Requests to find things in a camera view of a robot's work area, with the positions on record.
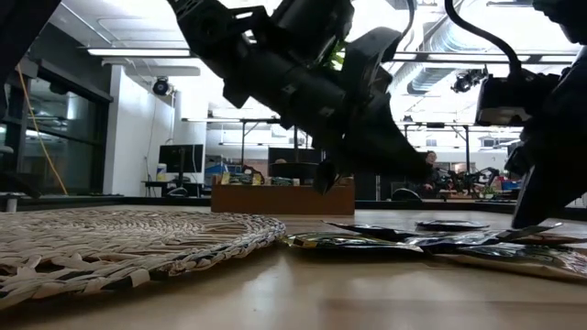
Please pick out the black office chair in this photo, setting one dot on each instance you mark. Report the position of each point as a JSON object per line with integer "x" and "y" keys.
{"x": 406, "y": 194}

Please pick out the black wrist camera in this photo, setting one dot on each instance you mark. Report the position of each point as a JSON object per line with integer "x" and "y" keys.
{"x": 371, "y": 50}
{"x": 509, "y": 101}

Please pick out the black ceiling camera rig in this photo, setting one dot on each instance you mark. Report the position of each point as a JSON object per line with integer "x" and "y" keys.
{"x": 470, "y": 79}

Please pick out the black background robot arm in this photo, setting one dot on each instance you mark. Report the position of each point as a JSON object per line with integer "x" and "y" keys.
{"x": 477, "y": 176}

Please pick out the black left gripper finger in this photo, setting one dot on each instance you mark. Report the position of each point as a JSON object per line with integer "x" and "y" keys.
{"x": 325, "y": 176}
{"x": 390, "y": 151}

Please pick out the white plastic bottle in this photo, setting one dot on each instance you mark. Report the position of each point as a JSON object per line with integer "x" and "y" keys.
{"x": 161, "y": 172}

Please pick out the black background station frame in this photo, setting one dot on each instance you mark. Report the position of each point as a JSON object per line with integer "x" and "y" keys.
{"x": 440, "y": 124}
{"x": 257, "y": 121}

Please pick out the ceiling light strip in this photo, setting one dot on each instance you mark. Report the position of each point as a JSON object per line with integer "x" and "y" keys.
{"x": 137, "y": 51}

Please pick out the black computer monitor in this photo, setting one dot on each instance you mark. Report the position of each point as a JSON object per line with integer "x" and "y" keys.
{"x": 181, "y": 158}

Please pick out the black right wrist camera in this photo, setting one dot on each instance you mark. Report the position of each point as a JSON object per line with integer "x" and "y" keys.
{"x": 509, "y": 101}

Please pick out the person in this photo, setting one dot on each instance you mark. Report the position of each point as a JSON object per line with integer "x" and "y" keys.
{"x": 433, "y": 172}

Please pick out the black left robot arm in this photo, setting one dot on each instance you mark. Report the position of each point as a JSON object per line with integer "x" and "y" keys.
{"x": 206, "y": 23}

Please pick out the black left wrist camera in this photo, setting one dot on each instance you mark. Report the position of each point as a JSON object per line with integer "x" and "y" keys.
{"x": 371, "y": 50}

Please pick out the brown wooden three-compartment box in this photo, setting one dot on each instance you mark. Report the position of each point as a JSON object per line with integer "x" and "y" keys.
{"x": 275, "y": 201}

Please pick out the round woven straw placemat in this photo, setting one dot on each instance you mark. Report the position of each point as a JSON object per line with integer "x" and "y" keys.
{"x": 137, "y": 238}

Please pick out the black aluminium table frame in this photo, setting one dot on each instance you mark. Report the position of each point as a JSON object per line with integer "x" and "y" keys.
{"x": 114, "y": 201}

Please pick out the dome security camera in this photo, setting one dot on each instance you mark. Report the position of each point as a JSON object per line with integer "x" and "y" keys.
{"x": 160, "y": 86}

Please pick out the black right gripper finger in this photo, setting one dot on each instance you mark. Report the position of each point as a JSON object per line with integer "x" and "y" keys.
{"x": 546, "y": 197}

